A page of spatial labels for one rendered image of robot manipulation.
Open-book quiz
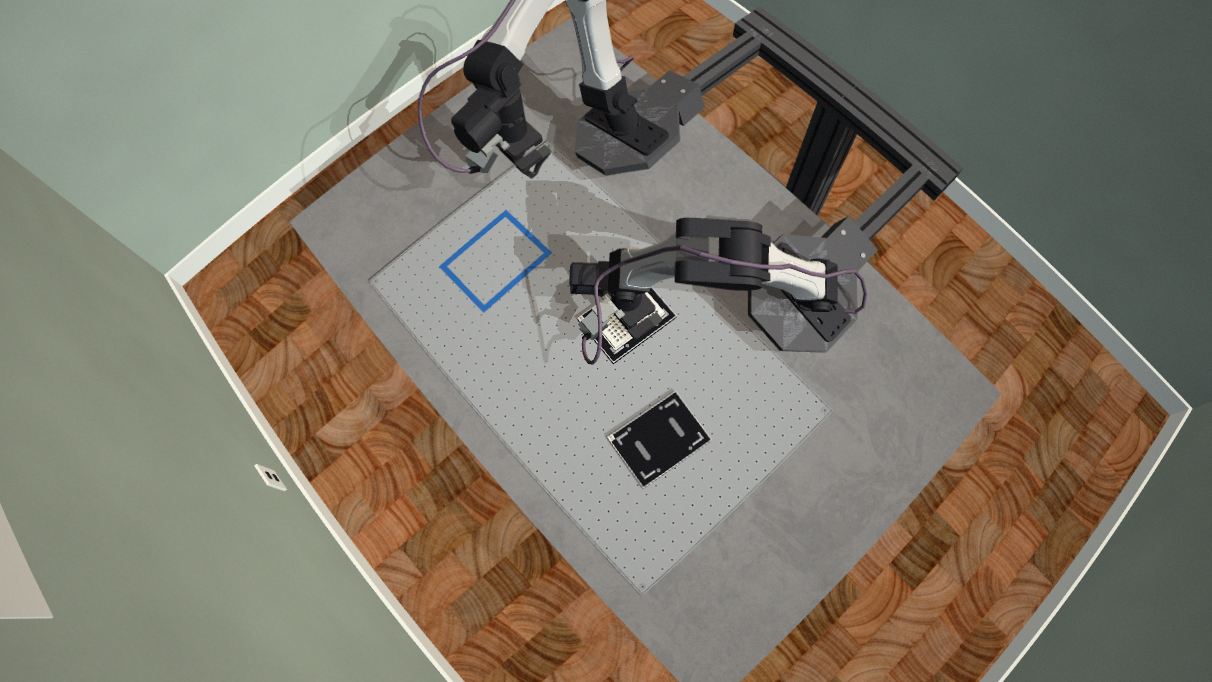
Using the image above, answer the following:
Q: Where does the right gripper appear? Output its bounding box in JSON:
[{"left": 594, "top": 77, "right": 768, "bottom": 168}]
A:
[{"left": 465, "top": 113, "right": 551, "bottom": 179}]

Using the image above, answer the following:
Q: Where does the blue tape outline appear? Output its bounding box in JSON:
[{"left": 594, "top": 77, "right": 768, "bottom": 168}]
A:
[{"left": 440, "top": 210, "right": 551, "bottom": 313}]

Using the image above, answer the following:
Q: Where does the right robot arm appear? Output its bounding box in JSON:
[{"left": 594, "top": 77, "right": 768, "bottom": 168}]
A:
[{"left": 451, "top": 0, "right": 669, "bottom": 156}]

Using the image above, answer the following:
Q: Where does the beige well plate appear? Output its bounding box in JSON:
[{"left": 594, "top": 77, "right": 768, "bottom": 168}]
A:
[{"left": 602, "top": 292, "right": 665, "bottom": 351}]

